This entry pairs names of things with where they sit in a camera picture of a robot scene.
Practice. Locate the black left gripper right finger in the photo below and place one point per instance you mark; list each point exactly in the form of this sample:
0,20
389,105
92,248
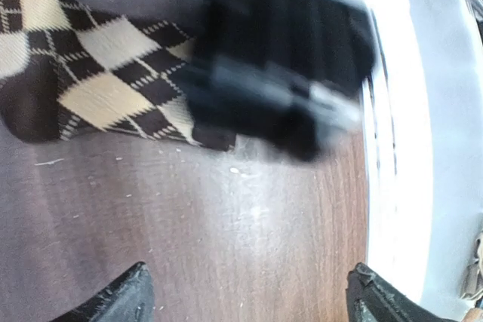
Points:
371,298

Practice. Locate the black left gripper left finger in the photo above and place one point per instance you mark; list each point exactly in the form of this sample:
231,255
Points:
130,297

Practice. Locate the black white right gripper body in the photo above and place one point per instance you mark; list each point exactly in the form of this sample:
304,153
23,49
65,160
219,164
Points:
285,71

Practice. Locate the beige brown argyle sock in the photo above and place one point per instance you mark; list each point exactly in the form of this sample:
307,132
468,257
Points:
67,69

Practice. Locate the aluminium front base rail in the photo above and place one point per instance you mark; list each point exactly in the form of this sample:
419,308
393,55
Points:
399,157

